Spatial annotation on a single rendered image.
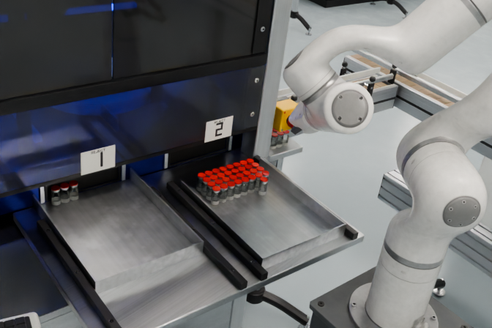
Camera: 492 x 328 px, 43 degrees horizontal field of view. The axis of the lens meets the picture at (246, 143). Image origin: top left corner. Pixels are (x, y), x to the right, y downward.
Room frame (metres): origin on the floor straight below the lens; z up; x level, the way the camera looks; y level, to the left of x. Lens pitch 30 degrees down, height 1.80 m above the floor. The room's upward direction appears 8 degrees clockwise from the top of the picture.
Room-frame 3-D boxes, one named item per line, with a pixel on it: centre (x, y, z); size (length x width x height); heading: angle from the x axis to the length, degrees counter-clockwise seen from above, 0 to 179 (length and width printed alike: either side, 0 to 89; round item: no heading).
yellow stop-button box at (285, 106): (1.61, -0.10, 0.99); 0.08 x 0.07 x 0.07; 41
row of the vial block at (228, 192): (1.33, 0.00, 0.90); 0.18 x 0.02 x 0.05; 131
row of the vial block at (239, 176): (1.35, 0.01, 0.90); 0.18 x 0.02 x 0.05; 130
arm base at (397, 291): (0.99, -0.36, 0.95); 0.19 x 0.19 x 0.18
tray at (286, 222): (1.27, -0.06, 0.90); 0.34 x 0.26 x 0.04; 40
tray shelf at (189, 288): (1.19, 0.10, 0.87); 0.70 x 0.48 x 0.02; 131
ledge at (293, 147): (1.65, -0.08, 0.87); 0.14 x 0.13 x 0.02; 41
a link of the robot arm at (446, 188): (0.96, -0.36, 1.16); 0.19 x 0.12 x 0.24; 8
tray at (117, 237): (1.13, 0.27, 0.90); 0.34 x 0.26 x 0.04; 41
